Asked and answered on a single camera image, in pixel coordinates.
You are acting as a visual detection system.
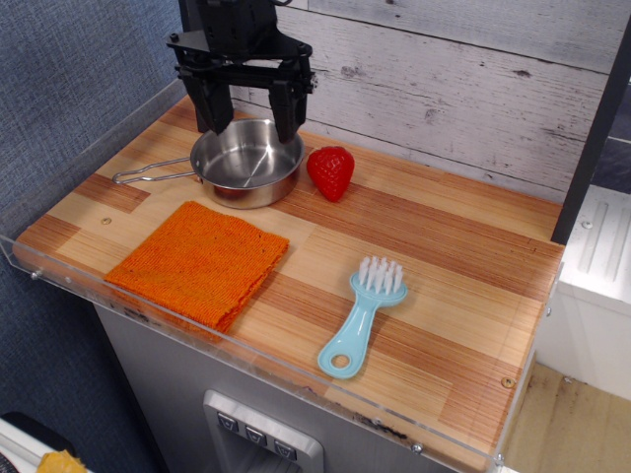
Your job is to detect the yellow object bottom left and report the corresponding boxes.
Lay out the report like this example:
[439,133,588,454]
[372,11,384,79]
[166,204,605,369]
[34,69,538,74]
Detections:
[35,450,88,473]

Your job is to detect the grey toy fridge cabinet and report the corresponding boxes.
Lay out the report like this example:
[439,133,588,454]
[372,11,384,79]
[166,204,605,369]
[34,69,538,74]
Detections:
[93,303,474,473]

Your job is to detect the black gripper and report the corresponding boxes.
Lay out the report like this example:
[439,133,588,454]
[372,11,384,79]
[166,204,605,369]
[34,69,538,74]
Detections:
[167,1,314,143]

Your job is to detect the dark grey right post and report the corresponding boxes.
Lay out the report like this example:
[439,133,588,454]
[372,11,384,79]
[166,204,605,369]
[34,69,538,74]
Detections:
[551,20,630,245]

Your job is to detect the orange folded cloth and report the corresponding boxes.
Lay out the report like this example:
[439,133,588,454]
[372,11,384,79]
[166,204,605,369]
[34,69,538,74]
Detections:
[105,201,290,333]

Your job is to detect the silver dispenser button panel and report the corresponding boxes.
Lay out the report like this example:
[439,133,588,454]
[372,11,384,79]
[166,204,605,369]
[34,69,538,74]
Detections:
[203,389,324,472]

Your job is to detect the red plastic strawberry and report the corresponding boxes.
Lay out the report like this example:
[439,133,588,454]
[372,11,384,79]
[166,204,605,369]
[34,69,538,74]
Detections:
[307,146,355,202]

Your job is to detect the clear acrylic guard rail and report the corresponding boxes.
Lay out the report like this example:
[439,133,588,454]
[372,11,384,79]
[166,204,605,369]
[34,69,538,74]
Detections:
[12,100,562,472]

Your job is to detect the white toy sink unit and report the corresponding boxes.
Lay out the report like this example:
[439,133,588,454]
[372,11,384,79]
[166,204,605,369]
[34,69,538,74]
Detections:
[533,185,630,399]

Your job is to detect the light blue dish brush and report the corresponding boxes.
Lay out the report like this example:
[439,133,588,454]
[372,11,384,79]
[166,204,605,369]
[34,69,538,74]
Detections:
[317,256,408,379]

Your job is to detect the stainless steel pot with handle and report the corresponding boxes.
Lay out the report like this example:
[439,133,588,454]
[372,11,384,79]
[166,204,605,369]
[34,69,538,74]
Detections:
[111,118,306,210]

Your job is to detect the dark grey post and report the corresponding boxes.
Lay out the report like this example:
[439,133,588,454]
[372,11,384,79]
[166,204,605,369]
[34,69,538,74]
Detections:
[177,0,234,135]
[551,20,630,245]

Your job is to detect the dark grey left post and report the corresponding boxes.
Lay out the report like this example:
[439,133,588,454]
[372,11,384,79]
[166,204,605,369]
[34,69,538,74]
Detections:
[177,0,234,135]

